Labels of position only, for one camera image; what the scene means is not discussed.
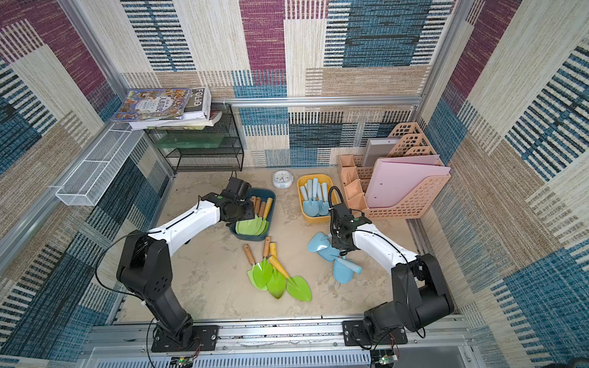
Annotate blue shovel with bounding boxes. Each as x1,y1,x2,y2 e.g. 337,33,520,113
318,182,330,216
333,257,363,284
318,247,340,262
308,232,331,253
313,177,321,202
300,186,309,202
303,179,319,217

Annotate dark teal storage box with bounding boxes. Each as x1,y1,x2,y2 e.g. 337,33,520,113
229,188,276,242

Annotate green shovel wooden handle hidden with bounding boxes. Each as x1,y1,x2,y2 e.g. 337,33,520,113
242,244,267,291

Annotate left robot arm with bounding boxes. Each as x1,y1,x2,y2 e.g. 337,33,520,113
116,176,255,351

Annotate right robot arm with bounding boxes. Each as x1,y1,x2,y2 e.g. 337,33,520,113
328,186,455,339

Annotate small white alarm clock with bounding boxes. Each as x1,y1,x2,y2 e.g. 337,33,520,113
272,170,294,189

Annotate pink file folder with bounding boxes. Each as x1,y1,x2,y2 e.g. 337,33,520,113
365,155,451,208

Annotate pink plastic file organizer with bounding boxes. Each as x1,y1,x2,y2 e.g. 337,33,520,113
338,122,451,219

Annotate grey folder in organizer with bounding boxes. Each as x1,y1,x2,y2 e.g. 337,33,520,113
362,137,400,167

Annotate green mat on shelf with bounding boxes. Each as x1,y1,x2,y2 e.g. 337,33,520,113
155,133,225,149

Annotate white book stack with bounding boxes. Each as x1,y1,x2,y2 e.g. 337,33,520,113
123,87,223,130

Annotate colourful picture book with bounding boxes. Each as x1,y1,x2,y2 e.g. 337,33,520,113
112,88,192,122

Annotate black wire shelf rack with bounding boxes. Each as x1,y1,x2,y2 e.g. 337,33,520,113
145,104,245,173

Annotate green shovel yellow handle right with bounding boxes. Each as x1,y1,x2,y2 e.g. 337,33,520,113
268,259,312,301

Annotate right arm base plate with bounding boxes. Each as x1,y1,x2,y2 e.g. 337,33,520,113
341,320,408,349

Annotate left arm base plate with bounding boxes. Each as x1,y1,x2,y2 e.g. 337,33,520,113
150,325,219,353

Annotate white wire mesh basket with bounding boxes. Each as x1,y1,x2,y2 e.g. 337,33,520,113
55,129,143,206

